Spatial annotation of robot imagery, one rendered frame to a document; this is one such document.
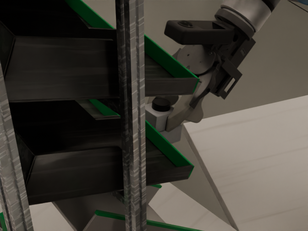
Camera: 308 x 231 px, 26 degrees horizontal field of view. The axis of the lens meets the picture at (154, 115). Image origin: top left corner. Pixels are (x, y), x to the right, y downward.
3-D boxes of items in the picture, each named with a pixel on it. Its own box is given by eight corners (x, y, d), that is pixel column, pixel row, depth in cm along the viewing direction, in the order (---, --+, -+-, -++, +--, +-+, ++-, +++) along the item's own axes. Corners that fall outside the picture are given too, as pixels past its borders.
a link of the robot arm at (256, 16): (259, -5, 104) (223, -20, 109) (242, 18, 104) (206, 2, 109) (277, 19, 109) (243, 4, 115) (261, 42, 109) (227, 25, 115)
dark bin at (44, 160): (136, 128, 103) (152, 87, 100) (188, 179, 96) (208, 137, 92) (-31, 142, 84) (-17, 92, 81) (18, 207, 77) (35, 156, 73)
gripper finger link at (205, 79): (201, 111, 104) (225, 63, 105) (196, 107, 103) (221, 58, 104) (178, 104, 107) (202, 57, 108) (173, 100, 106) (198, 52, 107)
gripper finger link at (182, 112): (195, 147, 107) (219, 96, 109) (176, 133, 103) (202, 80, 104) (180, 141, 109) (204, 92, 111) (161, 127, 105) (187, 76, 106)
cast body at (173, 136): (164, 129, 113) (168, 92, 109) (180, 141, 110) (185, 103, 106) (123, 141, 108) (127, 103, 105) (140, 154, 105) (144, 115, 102)
